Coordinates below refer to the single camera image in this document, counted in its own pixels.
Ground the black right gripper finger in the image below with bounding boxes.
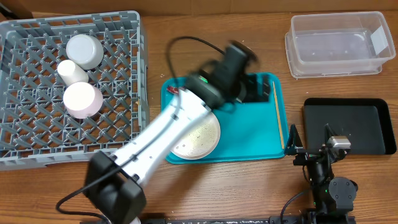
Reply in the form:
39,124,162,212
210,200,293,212
324,123,336,147
285,124,303,155

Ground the wooden chopstick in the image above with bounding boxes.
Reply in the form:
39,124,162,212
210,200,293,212
272,82,285,149

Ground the white round plate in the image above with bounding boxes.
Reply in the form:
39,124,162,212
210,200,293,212
171,113,221,160

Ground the red foil snack wrapper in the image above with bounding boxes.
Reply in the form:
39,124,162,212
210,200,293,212
167,86,179,95

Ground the grey shallow bowl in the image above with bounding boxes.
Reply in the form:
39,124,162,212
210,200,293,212
66,34,104,70

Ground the pink upturned bowl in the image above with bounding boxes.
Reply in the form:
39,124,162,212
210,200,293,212
63,82,103,119

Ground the white paper cup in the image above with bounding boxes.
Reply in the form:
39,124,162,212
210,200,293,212
57,60,89,86

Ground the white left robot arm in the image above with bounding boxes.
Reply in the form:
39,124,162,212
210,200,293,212
83,41,257,223

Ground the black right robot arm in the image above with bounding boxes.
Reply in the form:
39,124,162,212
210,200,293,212
280,124,358,224

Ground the black plastic tray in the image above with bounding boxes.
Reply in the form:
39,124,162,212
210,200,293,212
303,98,397,155

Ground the teal plastic tray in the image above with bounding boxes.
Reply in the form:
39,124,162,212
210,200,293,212
166,72,289,164

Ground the clear plastic bin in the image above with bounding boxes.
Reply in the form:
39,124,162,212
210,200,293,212
285,11,396,78

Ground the grey plastic dish rack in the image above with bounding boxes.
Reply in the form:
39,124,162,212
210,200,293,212
1,11,149,170

